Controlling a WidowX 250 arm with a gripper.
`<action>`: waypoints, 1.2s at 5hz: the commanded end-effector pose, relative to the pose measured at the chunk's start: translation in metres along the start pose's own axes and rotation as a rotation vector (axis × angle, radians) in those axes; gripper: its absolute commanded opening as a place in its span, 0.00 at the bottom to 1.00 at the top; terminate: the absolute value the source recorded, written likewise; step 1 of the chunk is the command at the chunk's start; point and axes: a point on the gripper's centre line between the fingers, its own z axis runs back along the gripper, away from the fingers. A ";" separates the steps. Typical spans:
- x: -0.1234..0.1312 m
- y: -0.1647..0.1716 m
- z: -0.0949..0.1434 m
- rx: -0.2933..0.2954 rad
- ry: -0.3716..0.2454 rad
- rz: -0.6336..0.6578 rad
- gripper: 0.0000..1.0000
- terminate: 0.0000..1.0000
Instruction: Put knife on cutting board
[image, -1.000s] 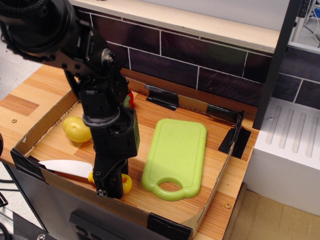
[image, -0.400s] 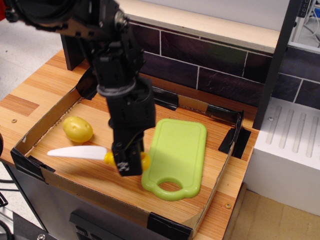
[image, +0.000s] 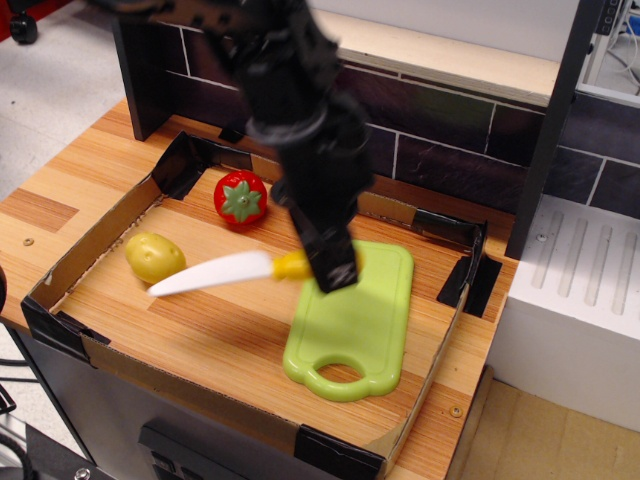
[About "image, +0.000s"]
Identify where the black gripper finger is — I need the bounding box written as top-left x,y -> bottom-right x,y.
302,228 -> 359,294

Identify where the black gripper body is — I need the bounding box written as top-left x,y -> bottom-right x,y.
247,99 -> 373,245

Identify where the white toy knife yellow handle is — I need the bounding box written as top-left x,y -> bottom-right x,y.
146,250 -> 313,298

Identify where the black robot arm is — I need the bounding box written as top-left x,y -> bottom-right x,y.
99,1 -> 373,293

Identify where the green plastic cutting board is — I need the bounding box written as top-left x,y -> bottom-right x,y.
283,241 -> 414,402

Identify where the white ribbed drain board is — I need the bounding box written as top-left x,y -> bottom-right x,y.
487,196 -> 639,431

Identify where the red toy tomato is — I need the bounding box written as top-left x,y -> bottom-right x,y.
214,170 -> 268,225

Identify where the wooden shelf with dark posts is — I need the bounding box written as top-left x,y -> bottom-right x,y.
114,1 -> 602,259

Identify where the yellow toy potato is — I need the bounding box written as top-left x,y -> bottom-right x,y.
125,232 -> 186,284

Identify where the black box under table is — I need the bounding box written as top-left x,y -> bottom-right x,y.
137,418 -> 301,480

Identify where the black chair caster wheel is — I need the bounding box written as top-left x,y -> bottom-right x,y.
7,0 -> 38,45

